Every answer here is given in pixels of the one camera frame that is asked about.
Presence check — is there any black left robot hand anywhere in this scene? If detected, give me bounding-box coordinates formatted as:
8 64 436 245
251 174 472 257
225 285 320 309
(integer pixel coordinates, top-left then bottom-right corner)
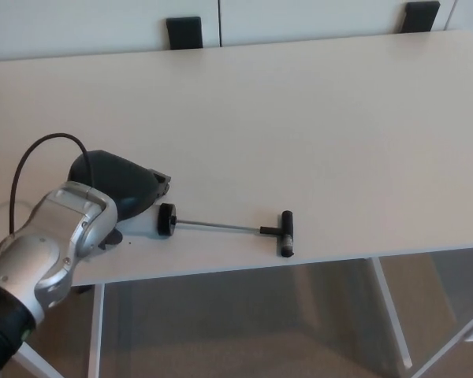
66 149 173 251

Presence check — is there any white air pump black handle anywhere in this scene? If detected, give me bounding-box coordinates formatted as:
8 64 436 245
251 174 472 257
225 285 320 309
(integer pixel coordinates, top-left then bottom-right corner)
121 202 295 259

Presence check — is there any white cabinet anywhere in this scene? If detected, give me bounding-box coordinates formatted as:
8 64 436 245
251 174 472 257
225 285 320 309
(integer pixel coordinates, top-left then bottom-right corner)
0 0 473 62

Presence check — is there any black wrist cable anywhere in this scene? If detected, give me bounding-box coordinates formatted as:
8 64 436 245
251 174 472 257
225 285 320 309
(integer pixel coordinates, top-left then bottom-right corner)
9 132 95 237

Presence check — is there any white desk leg frame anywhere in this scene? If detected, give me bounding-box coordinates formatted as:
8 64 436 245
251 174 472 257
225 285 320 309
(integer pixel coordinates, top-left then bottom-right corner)
13 282 106 378
368 255 473 378

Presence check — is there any black rectangular bracket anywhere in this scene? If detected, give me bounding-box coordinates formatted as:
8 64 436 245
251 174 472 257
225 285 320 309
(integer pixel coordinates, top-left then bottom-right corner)
165 16 203 50
401 1 441 33

